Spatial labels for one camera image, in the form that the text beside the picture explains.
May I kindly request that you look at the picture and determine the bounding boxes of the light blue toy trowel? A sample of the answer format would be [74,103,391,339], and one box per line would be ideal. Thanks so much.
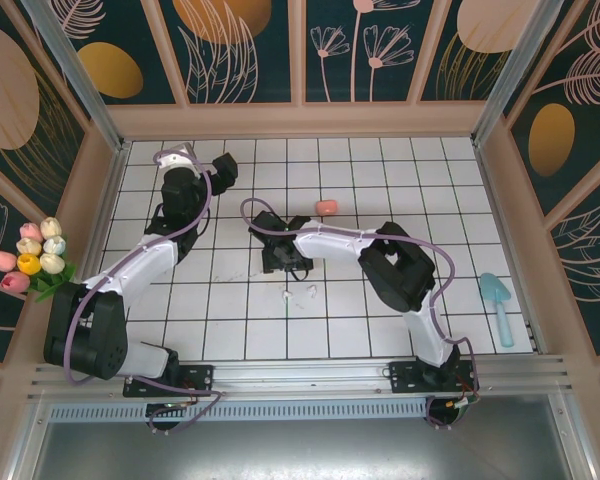
[479,272,516,348]

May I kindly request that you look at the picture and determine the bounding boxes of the perforated metal cable tray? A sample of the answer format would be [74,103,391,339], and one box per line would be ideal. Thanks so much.
[47,397,564,424]

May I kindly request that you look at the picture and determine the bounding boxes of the small electronics board with wires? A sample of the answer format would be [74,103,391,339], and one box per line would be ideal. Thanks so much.
[427,384,481,431]
[144,399,201,436]

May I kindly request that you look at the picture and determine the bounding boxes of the aluminium mounting rail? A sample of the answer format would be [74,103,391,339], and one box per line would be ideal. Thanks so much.
[27,353,576,401]

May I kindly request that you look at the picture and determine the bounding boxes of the aluminium side rail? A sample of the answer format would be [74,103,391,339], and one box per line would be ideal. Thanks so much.
[524,314,549,355]

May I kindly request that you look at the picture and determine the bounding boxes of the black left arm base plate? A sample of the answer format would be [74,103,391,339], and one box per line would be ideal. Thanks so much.
[122,362,216,399]

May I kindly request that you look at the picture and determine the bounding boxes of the artificial tulip bouquet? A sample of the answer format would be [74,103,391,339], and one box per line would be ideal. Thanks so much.
[0,215,79,304]

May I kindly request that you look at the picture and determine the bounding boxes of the grey metal sheet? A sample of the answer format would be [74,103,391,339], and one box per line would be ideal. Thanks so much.
[27,419,581,480]

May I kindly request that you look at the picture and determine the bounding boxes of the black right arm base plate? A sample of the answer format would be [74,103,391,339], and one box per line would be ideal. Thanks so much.
[387,359,481,396]

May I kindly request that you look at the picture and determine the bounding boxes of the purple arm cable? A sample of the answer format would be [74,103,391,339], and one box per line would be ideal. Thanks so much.
[64,149,224,436]
[239,198,481,431]

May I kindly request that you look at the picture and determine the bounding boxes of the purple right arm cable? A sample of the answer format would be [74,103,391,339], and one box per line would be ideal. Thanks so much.
[239,198,481,431]

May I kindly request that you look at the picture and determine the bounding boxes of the aluminium corner post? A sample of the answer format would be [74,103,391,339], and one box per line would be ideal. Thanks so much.
[471,0,566,149]
[22,0,131,157]

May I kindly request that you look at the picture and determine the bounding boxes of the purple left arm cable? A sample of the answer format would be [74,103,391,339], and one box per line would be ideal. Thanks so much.
[64,149,224,436]

